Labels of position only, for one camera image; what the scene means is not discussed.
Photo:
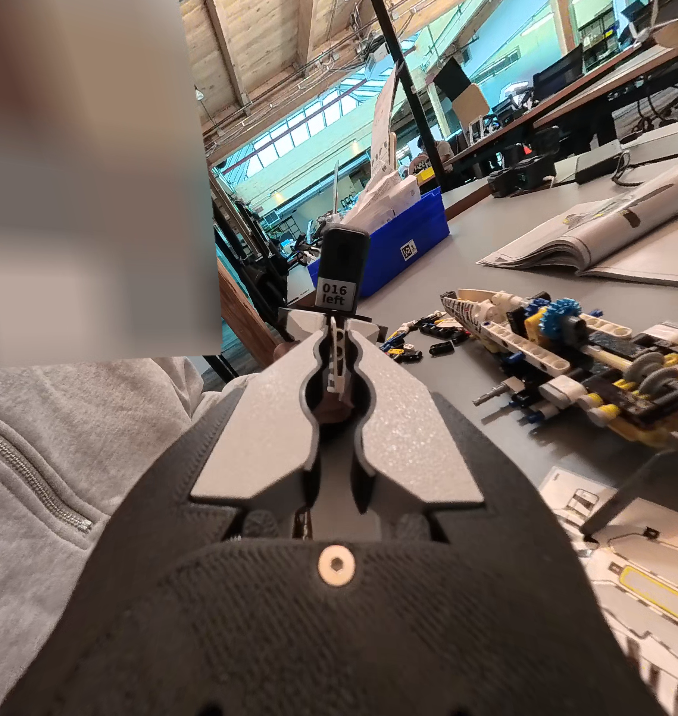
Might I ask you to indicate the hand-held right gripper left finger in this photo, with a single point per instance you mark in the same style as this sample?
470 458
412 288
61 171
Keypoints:
260 442

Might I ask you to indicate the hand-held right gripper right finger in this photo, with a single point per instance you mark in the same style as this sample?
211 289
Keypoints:
417 442

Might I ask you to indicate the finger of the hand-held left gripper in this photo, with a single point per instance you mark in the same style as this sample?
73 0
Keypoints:
304 325
368 332

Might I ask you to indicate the lego aircraft model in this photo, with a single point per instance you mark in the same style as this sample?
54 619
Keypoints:
568 358

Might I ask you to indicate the pile of small lego pieces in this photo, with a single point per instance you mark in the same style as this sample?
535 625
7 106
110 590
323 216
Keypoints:
428 335

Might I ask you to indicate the lego instruction booklet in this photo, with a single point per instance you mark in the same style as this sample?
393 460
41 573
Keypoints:
624 235

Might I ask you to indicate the person's left hand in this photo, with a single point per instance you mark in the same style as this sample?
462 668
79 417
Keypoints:
283 351

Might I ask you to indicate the wooden railing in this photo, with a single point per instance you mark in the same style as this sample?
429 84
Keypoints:
243 313

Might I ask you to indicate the blue plastic bin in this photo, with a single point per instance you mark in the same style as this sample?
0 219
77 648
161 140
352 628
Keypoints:
406 246

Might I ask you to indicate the stack of white papers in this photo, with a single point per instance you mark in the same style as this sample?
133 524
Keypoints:
389 198

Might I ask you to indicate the tall white printed sheet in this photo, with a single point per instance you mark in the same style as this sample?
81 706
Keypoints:
383 117

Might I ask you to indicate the person's grey hoodie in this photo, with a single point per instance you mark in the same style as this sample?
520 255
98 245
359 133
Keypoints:
64 447

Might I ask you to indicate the black device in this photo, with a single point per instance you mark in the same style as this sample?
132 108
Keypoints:
521 176

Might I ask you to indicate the black monitor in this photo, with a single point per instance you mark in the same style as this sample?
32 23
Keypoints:
451 78

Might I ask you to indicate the sticker sheet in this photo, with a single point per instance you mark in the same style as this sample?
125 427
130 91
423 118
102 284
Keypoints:
652 559

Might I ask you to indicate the black power brick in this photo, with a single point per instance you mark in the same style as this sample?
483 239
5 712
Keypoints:
596 162

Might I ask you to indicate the long wooden desk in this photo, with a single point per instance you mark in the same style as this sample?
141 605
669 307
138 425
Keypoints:
596 89

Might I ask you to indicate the grey laptop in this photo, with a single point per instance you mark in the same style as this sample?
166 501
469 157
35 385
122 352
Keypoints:
663 140

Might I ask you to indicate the black steel post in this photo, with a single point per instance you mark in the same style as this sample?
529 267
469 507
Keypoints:
409 89

